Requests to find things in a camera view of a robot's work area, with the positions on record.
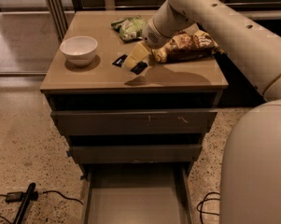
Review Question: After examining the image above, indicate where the middle grey drawer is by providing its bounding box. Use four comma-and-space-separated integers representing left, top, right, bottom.
69, 145, 202, 164

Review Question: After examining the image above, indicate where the top grey drawer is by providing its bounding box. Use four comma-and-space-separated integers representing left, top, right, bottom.
51, 109, 217, 135

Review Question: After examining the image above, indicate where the black power adapter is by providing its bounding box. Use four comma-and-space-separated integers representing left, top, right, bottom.
6, 191, 23, 203

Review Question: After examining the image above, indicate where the black cylindrical rod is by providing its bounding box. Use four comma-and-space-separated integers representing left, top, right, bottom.
12, 183, 38, 224

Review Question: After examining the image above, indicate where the black cable loop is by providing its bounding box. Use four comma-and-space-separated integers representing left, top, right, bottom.
196, 191, 222, 224

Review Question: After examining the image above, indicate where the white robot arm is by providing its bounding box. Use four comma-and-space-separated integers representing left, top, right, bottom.
124, 0, 281, 224

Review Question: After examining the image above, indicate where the open bottom grey drawer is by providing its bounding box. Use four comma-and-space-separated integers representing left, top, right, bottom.
81, 163, 194, 224

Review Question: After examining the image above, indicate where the dark blue rxbar wrapper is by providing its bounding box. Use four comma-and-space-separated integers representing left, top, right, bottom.
112, 54, 148, 75

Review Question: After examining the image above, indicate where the green snack bag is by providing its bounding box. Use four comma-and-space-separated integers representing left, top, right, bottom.
111, 16, 147, 43

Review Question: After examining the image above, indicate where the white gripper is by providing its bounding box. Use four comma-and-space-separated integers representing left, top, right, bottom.
123, 19, 169, 70

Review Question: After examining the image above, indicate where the grey drawer cabinet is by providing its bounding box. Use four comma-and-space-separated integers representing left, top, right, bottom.
39, 9, 230, 224

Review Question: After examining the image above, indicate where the yellow brown chip bag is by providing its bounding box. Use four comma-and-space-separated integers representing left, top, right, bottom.
152, 30, 220, 63

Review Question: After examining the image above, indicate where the thin black floor cable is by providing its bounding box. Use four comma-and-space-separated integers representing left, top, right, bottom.
0, 189, 84, 224

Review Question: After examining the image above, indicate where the white ceramic bowl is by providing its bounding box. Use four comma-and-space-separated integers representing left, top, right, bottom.
60, 36, 98, 66

